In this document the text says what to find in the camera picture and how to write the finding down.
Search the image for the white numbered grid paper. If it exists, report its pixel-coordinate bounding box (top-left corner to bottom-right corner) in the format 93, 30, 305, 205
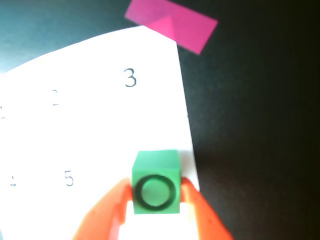
0, 25, 201, 240

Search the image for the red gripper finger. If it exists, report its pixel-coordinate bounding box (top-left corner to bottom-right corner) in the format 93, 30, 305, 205
180, 177, 235, 240
72, 178, 134, 240

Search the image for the pink tape piece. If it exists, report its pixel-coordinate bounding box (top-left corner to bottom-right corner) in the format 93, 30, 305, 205
124, 0, 219, 56

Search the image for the green cube with black ring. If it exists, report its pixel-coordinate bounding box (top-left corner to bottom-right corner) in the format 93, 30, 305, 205
131, 149, 182, 215

